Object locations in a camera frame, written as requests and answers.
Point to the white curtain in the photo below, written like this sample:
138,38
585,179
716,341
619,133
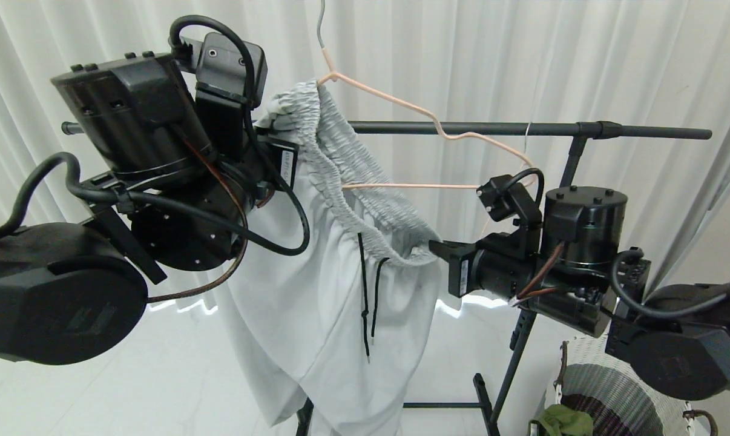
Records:
431,60

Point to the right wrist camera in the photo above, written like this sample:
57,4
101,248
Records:
504,197

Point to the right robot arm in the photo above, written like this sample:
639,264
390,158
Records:
583,230

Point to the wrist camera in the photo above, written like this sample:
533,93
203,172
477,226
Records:
504,197
232,66

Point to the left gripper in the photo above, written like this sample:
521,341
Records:
183,236

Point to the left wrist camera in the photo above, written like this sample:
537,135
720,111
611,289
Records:
232,66

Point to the white laundry basket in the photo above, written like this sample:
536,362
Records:
619,387

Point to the pale grey shorts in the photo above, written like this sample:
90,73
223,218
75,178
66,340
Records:
316,303

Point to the green garment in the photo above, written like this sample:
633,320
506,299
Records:
562,421

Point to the black clothes rack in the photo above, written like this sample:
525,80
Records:
492,128

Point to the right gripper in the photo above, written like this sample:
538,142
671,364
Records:
498,272

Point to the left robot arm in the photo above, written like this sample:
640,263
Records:
50,290

